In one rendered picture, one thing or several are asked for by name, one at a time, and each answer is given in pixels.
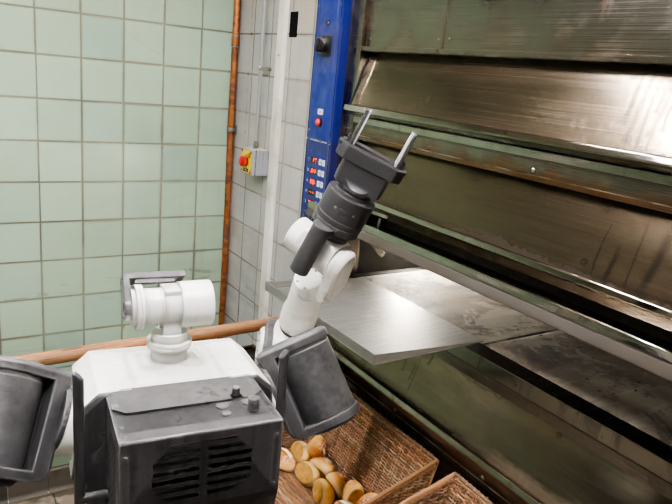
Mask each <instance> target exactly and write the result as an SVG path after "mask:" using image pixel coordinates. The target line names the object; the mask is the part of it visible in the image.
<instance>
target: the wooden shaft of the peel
mask: <svg viewBox="0 0 672 504"><path fill-rule="evenodd" d="M267 319H268V318H263V319H256V320H249V321H243V322H236V323H230V324H223V325H216V326H210V327H203V328H196V329H190V330H188V334H190V335H191V337H192V341H202V340H208V339H214V338H220V337H226V336H232V335H239V334H245V333H251V332H257V331H260V329H261V328H262V327H265V326H266V323H267ZM138 346H147V336H144V337H137V338H130V339H124V340H117V341H110V342H104V343H97V344H91V345H84V346H77V347H71V348H64V349H58V350H51V351H44V352H38V353H31V354H24V355H18V356H11V357H16V358H21V359H25V360H29V361H33V362H36V363H40V364H43V365H46V366H48V365H54V364H60V363H66V362H72V361H78V360H79V359H80V358H81V357H83V356H84V355H85V354H86V353H87V352H88V351H95V350H106V349H116V348H127V347H138Z"/></svg>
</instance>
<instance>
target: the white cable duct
mask: <svg viewBox="0 0 672 504"><path fill-rule="evenodd" d="M289 4H290V0H279V14H278V29H277V44H276V59H275V74H274V89H273V104H272V119H271V134H270V149H269V164H268V179H267V194H266V209H265V224H264V239H263V254H262V269H261V284H260V299H259V314H258V319H263V318H267V315H268V301H269V293H268V292H267V291H266V290H265V281H270V273H271V259H272V245H273V230H274V216H275V202H276V188H277V174H278V160H279V145H280V131H281V117H282V103H283V89H284V74H285V60H286V46H287V32H288V18H289Z"/></svg>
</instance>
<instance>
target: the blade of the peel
mask: <svg viewBox="0 0 672 504"><path fill-rule="evenodd" d="M292 282H293V280H285V281H265V290H266V291H267V292H268V293H270V294H271V295H273V296H274V297H276V298H277V299H279V300H280V301H281V302H283V303H285V301H286V300H287V298H288V294H289V291H290V288H291V285H292ZM315 325H316V326H324V327H326V330H327V332H328V334H329V335H330V336H332V337H333V338H335V339H336V340H337V341H339V342H340V343H342V344H343V345H345V346H346V347H347V348H349V349H350V350H352V351H353V352H355V353H356V354H358V355H359V356H360V357H362V358H363V359H365V360H366V361H368V362H369V363H370V364H372V365H378V364H382V363H387V362H392V361H396V360H401V359H405V358H410V357H414V356H419V355H424V354H428V353H433V352H437V351H442V350H447V349H451V348H456V347H460V346H465V345H470V344H474V343H479V342H483V340H482V339H480V338H478V337H476V336H474V335H472V334H470V333H468V332H466V331H464V330H463V329H461V328H459V327H457V326H455V325H453V324H451V323H449V322H447V321H445V320H443V319H442V318H440V317H438V316H436V315H434V314H432V313H430V312H428V311H426V310H424V309H422V308H421V307H419V306H417V305H415V304H413V303H411V302H409V301H407V300H405V299H403V298H401V297H400V296H398V295H396V294H394V293H392V292H390V291H388V290H386V289H384V288H382V287H381V286H379V285H377V284H375V283H373V282H371V281H369V280H367V279H365V278H363V277H359V278H348V281H347V283H346V285H345V286H344V288H343V289H342V291H341V292H340V293H339V294H338V295H337V296H336V297H335V298H333V299H331V300H327V301H325V302H322V303H321V306H320V308H319V315H318V319H317V321H316V324H315Z"/></svg>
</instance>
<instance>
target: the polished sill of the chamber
mask: <svg viewBox="0 0 672 504"><path fill-rule="evenodd" d="M446 351H447V352H449V353H451V354H452V355H454V356H456V357H457V358H459V359H461V360H463V361H464V362H466V363H468V364H469V365H471V366H473V367H474V368H476V369H478V370H479V371H481V372H483V373H485V374H486V375H488V376H490V377H491V378H493V379H495V380H496V381H498V382H500V383H501V384H503V385H505V386H507V387H508V388H510V389H512V390H513V391H515V392H517V393H518V394H520V395H522V396H523V397H525V398H527V399H529V400H530V401H532V402H534V403H535V404H537V405H539V406H540V407H542V408H544V409H545V410H547V411H549V412H551V413H552V414H554V415H556V416H557V417H559V418H561V419H562V420H564V421H566V422H567V423H569V424H571V425H573V426H574V427H576V428H578V429H579V430H581V431H583V432H584V433H586V434H588V435H589V436H591V437H593V438H595V439H596V440H598V441H600V442H601V443H603V444H605V445H606V446H608V447H610V448H611V449H613V450H615V451H617V452H618V453H620V454H622V455H623V456H625V457H627V458H628V459H630V460H632V461H634V462H635V463H637V464H639V465H640V466H642V467H644V468H645V469H647V470H649V471H650V472H652V473H654V474H656V475H657V476H659V477H661V478H662V479H664V480H666V481H667V482H669V483H671V484H672V447H671V446H669V445H667V444H665V443H664V442H662V441H660V440H658V439H656V438H654V437H653V436H651V435H649V434H647V433H645V432H643V431H641V430H640V429H638V428H636V427H634V426H632V425H630V424H629V423H627V422H625V421H623V420H621V419H619V418H617V417H616V416H614V415H612V414H610V413H608V412H606V411H605V410H603V409H601V408H599V407H597V406H595V405H594V404H592V403H590V402H588V401H586V400H584V399H582V398H581V397H579V396H577V395H575V394H573V393H571V392H570V391H568V390H566V389H564V388H562V387H560V386H558V385H557V384H555V383H553V382H551V381H549V380H547V379H546V378H544V377H542V376H540V375H538V374H536V373H534V372H533V371H531V370H529V369H527V368H525V367H523V366H522V365H520V364H518V363H516V362H514V361H512V360H511V359H509V358H507V357H505V356H503V355H501V354H499V353H498V352H496V351H494V350H492V349H490V348H488V347H487V346H485V345H483V344H481V343H474V344H470V345H465V346H460V347H456V348H451V349H447V350H446Z"/></svg>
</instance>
